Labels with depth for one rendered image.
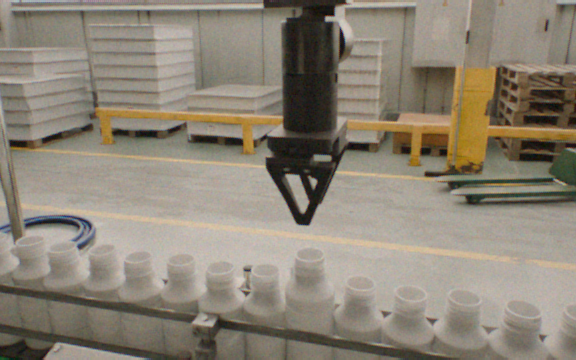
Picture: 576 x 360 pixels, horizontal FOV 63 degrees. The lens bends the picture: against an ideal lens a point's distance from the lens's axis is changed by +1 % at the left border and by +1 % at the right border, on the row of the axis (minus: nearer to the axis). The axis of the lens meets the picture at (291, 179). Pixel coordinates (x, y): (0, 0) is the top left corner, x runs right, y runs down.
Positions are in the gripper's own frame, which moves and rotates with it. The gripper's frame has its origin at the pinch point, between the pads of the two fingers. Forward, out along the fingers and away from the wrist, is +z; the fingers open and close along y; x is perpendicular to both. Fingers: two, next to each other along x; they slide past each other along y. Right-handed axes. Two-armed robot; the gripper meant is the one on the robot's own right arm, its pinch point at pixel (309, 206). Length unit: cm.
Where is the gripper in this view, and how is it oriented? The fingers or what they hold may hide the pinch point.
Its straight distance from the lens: 52.2
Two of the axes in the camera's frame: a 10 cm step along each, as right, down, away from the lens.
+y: 2.6, -3.2, 9.1
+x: -9.7, -0.7, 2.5
